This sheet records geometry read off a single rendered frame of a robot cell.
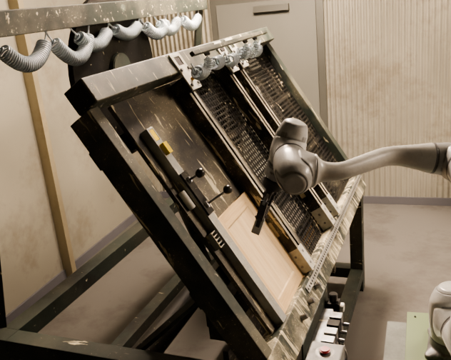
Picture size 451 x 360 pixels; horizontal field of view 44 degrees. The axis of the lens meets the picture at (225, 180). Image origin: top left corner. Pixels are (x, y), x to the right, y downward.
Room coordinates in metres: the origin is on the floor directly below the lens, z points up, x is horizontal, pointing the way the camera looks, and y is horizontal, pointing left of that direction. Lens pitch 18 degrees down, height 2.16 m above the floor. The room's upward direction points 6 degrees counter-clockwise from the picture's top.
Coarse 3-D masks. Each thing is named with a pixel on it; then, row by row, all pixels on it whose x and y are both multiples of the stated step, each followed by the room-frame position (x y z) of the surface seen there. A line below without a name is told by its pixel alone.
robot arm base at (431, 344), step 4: (428, 328) 1.89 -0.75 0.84; (428, 332) 1.87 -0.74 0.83; (428, 336) 1.84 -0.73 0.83; (428, 340) 1.82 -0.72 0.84; (432, 340) 1.77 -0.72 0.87; (428, 344) 1.79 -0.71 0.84; (432, 344) 1.77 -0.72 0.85; (436, 344) 1.75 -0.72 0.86; (428, 348) 1.77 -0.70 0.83; (432, 348) 1.76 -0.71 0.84; (436, 348) 1.75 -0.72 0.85; (440, 348) 1.74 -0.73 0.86; (444, 348) 1.73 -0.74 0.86; (428, 352) 1.75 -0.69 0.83; (432, 352) 1.75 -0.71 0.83; (436, 352) 1.74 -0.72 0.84; (440, 352) 1.73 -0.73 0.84; (444, 352) 1.73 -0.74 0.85; (448, 352) 1.72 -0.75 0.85; (428, 356) 1.74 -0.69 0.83; (432, 356) 1.73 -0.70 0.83; (436, 356) 1.73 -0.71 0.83; (440, 356) 1.72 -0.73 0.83; (444, 356) 1.72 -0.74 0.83; (448, 356) 1.71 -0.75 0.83
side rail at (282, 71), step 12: (264, 48) 3.89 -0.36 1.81; (276, 60) 3.86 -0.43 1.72; (288, 72) 3.89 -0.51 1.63; (288, 84) 3.83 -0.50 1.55; (300, 96) 3.80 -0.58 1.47; (312, 108) 3.81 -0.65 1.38; (312, 120) 3.77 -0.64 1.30; (324, 132) 3.74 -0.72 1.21; (336, 144) 3.74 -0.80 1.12; (336, 156) 3.71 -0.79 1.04
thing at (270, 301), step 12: (144, 132) 2.14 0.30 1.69; (156, 132) 2.17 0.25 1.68; (156, 144) 2.12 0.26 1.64; (156, 156) 2.12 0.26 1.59; (168, 156) 2.12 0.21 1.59; (168, 168) 2.10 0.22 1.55; (180, 168) 2.13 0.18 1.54; (180, 180) 2.09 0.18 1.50; (204, 216) 2.05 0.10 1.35; (216, 228) 2.03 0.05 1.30; (228, 240) 2.04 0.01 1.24; (228, 252) 2.02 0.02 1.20; (240, 252) 2.05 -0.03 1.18; (240, 264) 2.00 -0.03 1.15; (252, 276) 1.99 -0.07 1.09; (252, 288) 1.98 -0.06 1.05; (264, 288) 2.00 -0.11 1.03; (264, 300) 1.97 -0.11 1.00; (276, 312) 1.95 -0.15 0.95; (276, 324) 1.95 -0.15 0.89
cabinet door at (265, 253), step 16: (240, 208) 2.31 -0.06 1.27; (256, 208) 2.41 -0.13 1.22; (224, 224) 2.13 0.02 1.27; (240, 224) 2.23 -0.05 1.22; (240, 240) 2.15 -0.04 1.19; (256, 240) 2.24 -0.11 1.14; (272, 240) 2.33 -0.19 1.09; (256, 256) 2.15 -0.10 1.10; (272, 256) 2.24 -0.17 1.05; (288, 256) 2.34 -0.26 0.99; (256, 272) 2.07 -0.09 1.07; (272, 272) 2.16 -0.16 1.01; (288, 272) 2.26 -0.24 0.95; (272, 288) 2.08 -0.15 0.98; (288, 288) 2.17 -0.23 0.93; (288, 304) 2.08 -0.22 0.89
